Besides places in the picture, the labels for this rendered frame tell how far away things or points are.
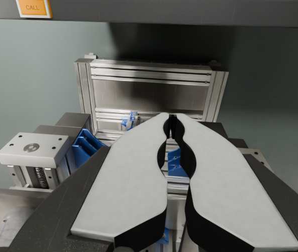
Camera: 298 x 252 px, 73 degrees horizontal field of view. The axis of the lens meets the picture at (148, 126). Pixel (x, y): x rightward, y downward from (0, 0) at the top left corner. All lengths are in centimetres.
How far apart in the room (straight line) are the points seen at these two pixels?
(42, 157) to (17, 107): 135
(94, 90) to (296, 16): 105
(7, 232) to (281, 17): 68
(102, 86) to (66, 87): 40
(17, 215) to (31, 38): 119
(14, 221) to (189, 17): 56
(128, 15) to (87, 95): 94
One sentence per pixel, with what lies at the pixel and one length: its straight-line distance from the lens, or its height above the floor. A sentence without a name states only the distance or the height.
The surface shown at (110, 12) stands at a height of 95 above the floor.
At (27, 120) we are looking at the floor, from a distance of 188.
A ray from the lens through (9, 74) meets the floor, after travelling 176.
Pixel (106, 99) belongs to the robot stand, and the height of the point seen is 21.
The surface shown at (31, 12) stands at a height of 96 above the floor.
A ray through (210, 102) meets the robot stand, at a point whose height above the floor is 22.
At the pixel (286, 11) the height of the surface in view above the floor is 95.
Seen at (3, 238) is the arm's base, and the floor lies 111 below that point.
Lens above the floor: 133
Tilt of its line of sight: 58 degrees down
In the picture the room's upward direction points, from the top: 174 degrees counter-clockwise
